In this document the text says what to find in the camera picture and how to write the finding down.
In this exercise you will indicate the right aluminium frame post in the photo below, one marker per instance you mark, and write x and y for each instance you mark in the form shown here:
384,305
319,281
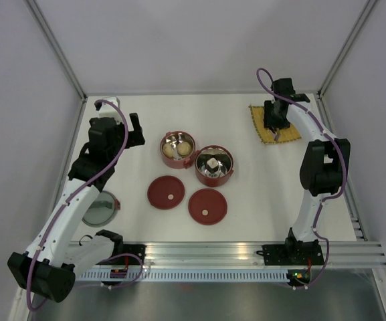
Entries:
348,44

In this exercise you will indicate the round bun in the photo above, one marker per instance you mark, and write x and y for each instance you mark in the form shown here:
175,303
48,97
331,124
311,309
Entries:
168,150
184,149

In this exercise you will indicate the red lid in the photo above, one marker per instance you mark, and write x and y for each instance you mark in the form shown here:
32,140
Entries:
166,192
207,206

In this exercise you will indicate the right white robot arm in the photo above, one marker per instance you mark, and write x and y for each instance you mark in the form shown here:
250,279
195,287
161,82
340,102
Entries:
323,172

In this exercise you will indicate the aluminium frame post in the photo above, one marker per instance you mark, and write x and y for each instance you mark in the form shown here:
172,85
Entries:
348,44
45,28

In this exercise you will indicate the white slotted cable duct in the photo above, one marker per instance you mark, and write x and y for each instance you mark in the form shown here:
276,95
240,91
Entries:
185,275

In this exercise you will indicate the right red steel bowl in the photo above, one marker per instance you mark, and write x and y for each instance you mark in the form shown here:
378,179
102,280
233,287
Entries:
225,170

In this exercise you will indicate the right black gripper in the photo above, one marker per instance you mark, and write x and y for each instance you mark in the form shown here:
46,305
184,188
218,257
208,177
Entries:
269,121

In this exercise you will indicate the left aluminium frame post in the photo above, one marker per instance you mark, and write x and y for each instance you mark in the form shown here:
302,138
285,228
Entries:
45,28

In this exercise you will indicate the right red lid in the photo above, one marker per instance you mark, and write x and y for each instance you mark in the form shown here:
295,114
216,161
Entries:
207,206

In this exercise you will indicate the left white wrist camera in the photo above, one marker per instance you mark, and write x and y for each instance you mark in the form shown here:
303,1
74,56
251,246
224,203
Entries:
106,110

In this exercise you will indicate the left red steel bowl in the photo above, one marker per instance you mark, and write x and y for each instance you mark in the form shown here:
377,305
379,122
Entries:
174,138

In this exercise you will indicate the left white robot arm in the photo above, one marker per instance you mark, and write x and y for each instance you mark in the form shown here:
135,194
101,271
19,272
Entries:
47,268

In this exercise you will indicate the left red lid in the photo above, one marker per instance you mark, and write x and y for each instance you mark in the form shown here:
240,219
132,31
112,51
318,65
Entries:
166,192

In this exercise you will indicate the white rice black sushi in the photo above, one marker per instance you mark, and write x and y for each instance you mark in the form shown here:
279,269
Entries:
212,164

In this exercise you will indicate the red steel bowl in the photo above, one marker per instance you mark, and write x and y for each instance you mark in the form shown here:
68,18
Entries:
225,170
174,138

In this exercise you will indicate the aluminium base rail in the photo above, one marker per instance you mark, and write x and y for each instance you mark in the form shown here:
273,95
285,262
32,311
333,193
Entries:
254,255

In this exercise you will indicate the grey transparent lid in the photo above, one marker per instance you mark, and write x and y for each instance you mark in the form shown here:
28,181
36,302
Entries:
102,210

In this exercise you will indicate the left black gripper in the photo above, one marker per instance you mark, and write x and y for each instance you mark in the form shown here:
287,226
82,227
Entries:
136,138

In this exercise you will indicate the yellow bamboo mat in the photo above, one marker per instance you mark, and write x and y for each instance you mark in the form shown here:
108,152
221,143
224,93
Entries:
266,135

